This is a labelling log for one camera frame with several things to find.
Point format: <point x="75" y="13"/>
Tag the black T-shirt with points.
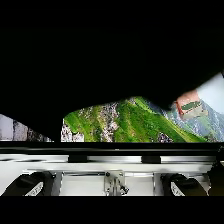
<point x="100" y="66"/>

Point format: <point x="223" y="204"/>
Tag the silver frame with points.
<point x="100" y="163"/>

